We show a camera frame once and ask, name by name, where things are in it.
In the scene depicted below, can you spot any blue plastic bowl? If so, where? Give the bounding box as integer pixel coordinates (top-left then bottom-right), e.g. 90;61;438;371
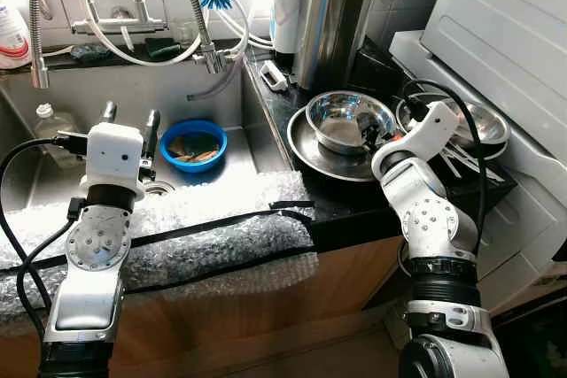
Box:
159;119;229;174

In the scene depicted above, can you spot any steel fork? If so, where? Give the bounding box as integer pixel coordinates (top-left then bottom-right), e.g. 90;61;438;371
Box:
447;139;506;186
439;143;466;180

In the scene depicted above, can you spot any stainless steel sink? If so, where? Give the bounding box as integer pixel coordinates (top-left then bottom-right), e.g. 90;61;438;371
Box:
0;59;298;220

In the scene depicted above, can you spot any steel plate with cutlery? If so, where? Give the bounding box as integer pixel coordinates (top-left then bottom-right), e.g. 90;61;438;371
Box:
394;93;513;153

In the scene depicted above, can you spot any chrome flexible sprayer hose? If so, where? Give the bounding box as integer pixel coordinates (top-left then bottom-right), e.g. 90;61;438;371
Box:
164;0;233;76

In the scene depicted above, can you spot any large steel plate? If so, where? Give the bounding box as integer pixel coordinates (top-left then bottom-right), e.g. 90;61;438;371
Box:
286;104;417;184

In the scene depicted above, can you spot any white cylinder canister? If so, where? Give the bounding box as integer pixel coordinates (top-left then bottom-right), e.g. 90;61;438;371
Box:
268;0;307;56

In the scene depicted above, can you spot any clear drinking glass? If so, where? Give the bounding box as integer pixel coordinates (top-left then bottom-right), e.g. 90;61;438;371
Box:
170;22;198;50

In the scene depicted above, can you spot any brown wooden cabinet door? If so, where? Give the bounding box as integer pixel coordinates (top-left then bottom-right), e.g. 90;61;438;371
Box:
0;235;404;378

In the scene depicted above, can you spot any green sponge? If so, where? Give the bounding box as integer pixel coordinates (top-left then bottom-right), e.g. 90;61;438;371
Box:
144;37;189;62

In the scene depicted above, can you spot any clear plastic bottle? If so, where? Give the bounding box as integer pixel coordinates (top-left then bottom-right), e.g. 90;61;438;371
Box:
34;102;85;166

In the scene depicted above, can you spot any white hose loop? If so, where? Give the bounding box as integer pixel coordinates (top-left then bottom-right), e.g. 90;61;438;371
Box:
75;0;276;69

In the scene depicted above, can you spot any clear plastic tube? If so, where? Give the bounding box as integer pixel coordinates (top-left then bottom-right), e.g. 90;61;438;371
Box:
186;50;247;103

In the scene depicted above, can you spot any brown scrub pad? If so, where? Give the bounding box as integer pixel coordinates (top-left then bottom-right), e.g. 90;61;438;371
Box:
170;133;221;164

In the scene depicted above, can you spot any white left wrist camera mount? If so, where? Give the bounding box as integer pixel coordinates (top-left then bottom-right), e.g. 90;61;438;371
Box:
84;123;147;197

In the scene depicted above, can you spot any stainless steel knife block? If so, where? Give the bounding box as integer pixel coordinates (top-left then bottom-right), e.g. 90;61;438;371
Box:
292;0;382;94

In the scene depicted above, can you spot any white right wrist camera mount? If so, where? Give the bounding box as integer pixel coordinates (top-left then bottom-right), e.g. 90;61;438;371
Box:
383;101;462;162

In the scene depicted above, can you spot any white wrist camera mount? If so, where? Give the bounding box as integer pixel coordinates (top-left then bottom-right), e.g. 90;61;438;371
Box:
383;101;462;162
84;123;147;197

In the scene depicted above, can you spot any large steel bowl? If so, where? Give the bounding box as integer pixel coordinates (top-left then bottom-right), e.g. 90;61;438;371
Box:
304;90;398;156

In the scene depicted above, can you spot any small steel bowl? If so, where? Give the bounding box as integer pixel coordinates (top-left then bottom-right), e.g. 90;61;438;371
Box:
452;99;510;147

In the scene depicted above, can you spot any dark sponge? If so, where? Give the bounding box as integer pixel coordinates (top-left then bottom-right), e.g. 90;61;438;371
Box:
69;44;113;65

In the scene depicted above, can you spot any white detergent bottle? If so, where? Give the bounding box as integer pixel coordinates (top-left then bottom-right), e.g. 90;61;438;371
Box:
0;0;32;72

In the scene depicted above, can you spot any bubble wrap sheet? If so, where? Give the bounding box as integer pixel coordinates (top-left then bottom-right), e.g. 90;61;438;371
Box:
0;168;320;326

